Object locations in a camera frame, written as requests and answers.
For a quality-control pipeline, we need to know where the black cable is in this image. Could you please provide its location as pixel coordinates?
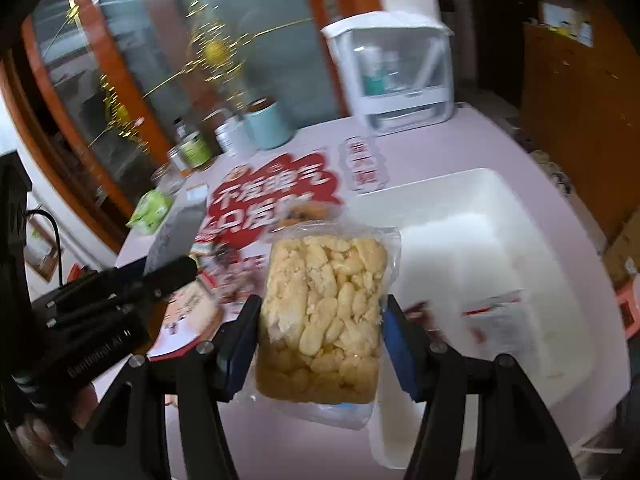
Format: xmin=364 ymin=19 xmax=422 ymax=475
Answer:
xmin=25 ymin=207 xmax=66 ymax=286

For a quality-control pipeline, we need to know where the orange-framed glass door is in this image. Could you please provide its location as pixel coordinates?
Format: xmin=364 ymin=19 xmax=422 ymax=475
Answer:
xmin=0 ymin=0 xmax=381 ymax=261

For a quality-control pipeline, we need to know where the mint green cup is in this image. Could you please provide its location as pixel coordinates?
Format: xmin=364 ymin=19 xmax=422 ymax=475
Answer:
xmin=244 ymin=99 xmax=293 ymax=151

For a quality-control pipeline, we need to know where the white squeeze bottle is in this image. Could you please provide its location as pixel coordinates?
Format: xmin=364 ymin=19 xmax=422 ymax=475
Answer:
xmin=202 ymin=107 xmax=256 ymax=158

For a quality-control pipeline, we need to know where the white storage box clear door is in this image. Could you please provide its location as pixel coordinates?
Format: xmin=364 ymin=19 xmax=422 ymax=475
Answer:
xmin=320 ymin=10 xmax=456 ymax=136

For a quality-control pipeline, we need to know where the pink plastic stool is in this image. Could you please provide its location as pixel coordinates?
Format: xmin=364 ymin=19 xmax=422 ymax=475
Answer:
xmin=612 ymin=280 xmax=640 ymax=333

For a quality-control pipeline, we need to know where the shelf of small boxes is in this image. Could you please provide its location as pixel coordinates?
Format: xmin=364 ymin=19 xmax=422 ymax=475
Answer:
xmin=515 ymin=0 xmax=601 ymax=46

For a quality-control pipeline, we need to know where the clear drinking glass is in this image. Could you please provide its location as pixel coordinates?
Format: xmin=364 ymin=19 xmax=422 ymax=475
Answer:
xmin=150 ymin=164 xmax=183 ymax=196

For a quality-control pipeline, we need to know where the white plastic bin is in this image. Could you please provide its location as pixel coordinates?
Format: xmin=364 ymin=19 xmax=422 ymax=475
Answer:
xmin=345 ymin=167 xmax=633 ymax=471

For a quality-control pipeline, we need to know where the dark snack packet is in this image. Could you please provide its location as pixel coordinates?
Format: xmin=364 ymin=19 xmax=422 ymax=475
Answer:
xmin=197 ymin=242 xmax=266 ymax=306

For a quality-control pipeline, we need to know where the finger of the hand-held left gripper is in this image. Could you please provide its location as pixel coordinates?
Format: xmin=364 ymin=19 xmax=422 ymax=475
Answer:
xmin=75 ymin=264 xmax=150 ymax=291
xmin=47 ymin=256 xmax=199 ymax=316

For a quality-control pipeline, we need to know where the wooden cabinet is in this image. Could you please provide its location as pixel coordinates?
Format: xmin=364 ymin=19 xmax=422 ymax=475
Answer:
xmin=517 ymin=0 xmax=640 ymax=261

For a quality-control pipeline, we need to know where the clear bag of yellow puffs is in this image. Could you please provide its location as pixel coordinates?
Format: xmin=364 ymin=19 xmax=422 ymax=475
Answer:
xmin=235 ymin=222 xmax=403 ymax=431

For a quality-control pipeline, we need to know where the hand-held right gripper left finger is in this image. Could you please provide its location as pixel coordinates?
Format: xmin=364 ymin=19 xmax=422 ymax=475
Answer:
xmin=65 ymin=295 xmax=263 ymax=480

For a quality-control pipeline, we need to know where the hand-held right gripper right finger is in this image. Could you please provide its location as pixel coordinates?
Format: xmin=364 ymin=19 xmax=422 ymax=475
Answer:
xmin=382 ymin=294 xmax=581 ymax=480

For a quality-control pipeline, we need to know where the small glass jar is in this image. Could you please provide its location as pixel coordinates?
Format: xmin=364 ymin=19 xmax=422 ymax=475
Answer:
xmin=166 ymin=147 xmax=193 ymax=176

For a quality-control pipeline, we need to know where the cardboard box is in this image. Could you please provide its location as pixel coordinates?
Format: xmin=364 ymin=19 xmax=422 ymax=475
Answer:
xmin=602 ymin=220 xmax=640 ymax=286

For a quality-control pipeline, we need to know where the green packet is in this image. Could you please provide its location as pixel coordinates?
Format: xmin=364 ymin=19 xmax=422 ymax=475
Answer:
xmin=125 ymin=190 xmax=173 ymax=233

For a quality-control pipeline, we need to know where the grey snack packet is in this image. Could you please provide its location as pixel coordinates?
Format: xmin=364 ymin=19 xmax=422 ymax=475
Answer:
xmin=142 ymin=199 xmax=210 ymax=277

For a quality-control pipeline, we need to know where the white green bottle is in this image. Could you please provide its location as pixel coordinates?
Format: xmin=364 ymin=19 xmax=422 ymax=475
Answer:
xmin=357 ymin=45 xmax=388 ymax=96

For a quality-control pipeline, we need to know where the green-labelled bottle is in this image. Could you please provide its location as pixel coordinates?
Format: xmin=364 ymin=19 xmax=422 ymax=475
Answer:
xmin=170 ymin=117 xmax=212 ymax=170

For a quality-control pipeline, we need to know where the white red snack packet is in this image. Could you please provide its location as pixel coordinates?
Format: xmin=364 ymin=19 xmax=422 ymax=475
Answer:
xmin=457 ymin=287 xmax=551 ymax=383

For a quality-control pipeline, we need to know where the orange snack packet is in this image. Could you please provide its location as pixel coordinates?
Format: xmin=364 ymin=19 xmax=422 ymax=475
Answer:
xmin=275 ymin=202 xmax=333 ymax=233

